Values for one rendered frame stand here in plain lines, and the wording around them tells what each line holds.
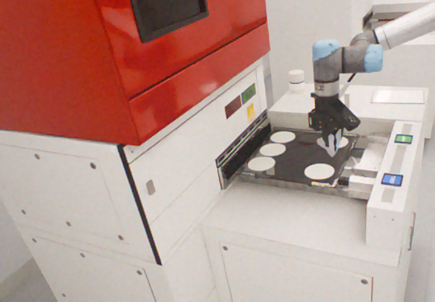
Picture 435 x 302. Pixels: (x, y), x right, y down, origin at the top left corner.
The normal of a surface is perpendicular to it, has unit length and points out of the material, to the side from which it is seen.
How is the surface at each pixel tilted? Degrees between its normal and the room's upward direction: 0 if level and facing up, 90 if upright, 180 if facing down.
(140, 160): 90
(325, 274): 90
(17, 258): 90
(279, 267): 90
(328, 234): 0
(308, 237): 0
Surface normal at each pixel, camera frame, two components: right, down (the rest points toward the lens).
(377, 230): -0.42, 0.50
